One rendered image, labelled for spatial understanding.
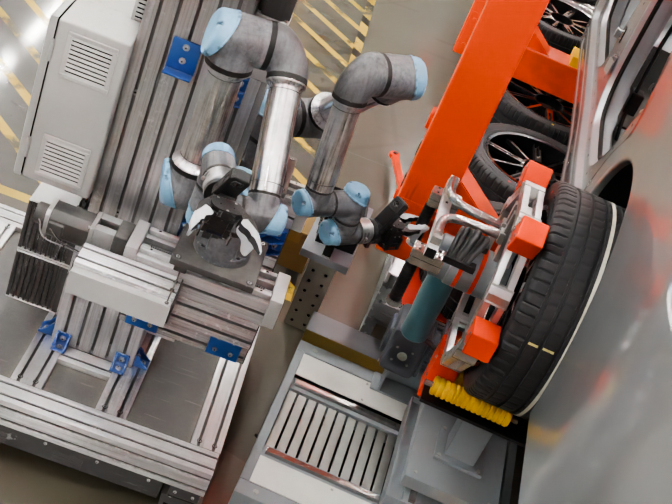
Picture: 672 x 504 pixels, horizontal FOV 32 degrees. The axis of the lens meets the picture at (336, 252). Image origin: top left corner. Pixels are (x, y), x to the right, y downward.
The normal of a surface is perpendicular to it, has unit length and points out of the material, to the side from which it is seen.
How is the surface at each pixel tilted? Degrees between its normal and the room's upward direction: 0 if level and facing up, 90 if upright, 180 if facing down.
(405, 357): 90
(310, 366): 0
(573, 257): 36
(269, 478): 0
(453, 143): 90
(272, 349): 0
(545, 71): 90
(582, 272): 41
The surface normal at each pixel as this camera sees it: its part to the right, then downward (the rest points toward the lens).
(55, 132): -0.12, 0.52
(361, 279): 0.34, -0.78
